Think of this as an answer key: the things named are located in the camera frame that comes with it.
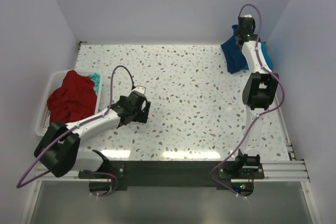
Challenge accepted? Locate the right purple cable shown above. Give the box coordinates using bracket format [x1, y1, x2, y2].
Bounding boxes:
[209, 4, 286, 192]

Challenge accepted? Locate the white plastic laundry basket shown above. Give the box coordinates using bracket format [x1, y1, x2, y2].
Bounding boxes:
[35, 70, 102, 137]

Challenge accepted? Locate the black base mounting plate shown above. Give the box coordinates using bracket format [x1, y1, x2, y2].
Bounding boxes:
[78, 161, 265, 196]

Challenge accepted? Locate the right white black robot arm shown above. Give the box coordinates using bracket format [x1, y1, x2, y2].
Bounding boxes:
[229, 15, 278, 179]

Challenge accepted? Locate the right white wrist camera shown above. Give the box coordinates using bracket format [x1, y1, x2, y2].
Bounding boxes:
[241, 14, 253, 18]

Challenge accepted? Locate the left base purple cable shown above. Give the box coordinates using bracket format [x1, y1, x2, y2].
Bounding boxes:
[90, 171, 118, 196]

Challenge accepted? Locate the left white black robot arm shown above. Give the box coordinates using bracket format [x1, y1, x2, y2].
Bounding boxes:
[34, 86, 151, 178]

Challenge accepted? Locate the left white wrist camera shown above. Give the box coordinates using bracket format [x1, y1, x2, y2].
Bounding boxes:
[131, 86, 146, 95]

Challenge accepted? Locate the dark blue t shirt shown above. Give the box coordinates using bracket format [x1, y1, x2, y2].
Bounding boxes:
[221, 25, 249, 74]

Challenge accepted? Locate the folded light blue t shirt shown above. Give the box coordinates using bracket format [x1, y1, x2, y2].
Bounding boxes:
[261, 41, 274, 70]

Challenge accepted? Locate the red t shirt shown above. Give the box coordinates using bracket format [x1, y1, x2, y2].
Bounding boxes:
[47, 70, 97, 124]

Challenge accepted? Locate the mint green t shirt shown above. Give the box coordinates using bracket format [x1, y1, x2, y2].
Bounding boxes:
[88, 72, 101, 96]

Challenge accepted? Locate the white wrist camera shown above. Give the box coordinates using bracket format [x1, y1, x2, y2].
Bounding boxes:
[131, 86, 146, 95]
[241, 14, 253, 18]

